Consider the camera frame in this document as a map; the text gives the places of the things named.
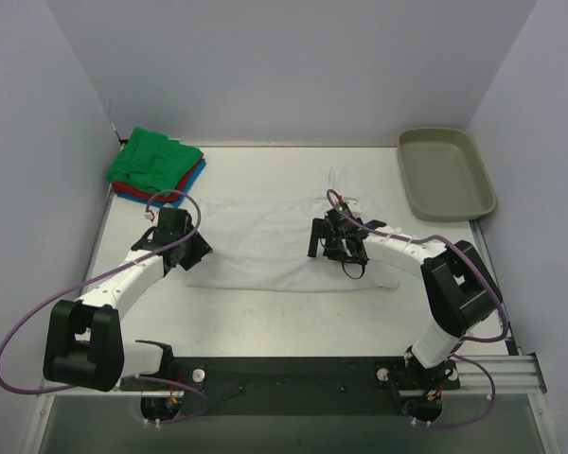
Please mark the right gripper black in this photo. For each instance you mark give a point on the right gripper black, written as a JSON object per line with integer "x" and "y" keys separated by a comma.
{"x": 328, "y": 237}

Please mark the white t shirt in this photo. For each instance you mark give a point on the white t shirt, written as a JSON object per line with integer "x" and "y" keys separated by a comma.
{"x": 262, "y": 244}

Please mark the aluminium rail profile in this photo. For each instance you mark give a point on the aluminium rail profile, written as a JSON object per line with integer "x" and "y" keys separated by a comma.
{"x": 508, "y": 374}

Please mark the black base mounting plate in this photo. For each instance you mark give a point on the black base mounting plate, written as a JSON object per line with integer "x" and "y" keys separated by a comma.
{"x": 329, "y": 386}

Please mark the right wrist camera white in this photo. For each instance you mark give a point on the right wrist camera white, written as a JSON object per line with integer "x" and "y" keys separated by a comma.
{"x": 354, "y": 207}

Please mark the green t shirt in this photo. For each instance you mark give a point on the green t shirt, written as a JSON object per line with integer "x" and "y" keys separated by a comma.
{"x": 152, "y": 162}

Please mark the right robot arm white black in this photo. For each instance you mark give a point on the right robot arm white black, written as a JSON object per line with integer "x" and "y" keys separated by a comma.
{"x": 459, "y": 289}

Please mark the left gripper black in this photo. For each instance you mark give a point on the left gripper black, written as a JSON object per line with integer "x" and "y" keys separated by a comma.
{"x": 192, "y": 249}

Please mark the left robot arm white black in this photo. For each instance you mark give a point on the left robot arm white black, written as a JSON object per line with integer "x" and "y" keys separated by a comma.
{"x": 85, "y": 346}

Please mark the blue t shirt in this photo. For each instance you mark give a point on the blue t shirt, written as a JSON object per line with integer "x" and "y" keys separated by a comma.
{"x": 128, "y": 192}

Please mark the grey plastic tray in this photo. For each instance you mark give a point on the grey plastic tray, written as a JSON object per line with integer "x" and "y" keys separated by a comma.
{"x": 443, "y": 175}

